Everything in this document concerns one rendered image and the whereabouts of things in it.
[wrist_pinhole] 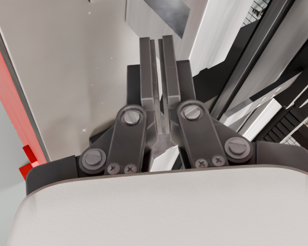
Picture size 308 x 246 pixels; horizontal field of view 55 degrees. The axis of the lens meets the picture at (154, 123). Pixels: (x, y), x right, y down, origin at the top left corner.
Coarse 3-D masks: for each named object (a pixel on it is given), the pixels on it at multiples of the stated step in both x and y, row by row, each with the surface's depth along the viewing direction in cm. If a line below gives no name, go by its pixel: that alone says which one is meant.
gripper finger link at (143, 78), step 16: (144, 48) 13; (144, 64) 13; (128, 80) 13; (144, 80) 12; (128, 96) 13; (144, 96) 12; (160, 112) 15; (112, 128) 12; (160, 128) 14; (96, 144) 12; (80, 160) 11; (96, 160) 11
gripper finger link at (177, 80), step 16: (160, 48) 14; (160, 64) 13; (176, 64) 14; (176, 80) 12; (192, 80) 13; (176, 96) 12; (192, 96) 13; (176, 112) 12; (176, 128) 12; (224, 128) 12; (176, 144) 13; (224, 144) 11; (240, 144) 11; (240, 160) 11
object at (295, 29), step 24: (288, 0) 44; (264, 24) 49; (288, 24) 45; (264, 48) 52; (288, 48) 47; (240, 72) 58; (264, 72) 53; (240, 96) 61; (240, 120) 64; (264, 120) 69
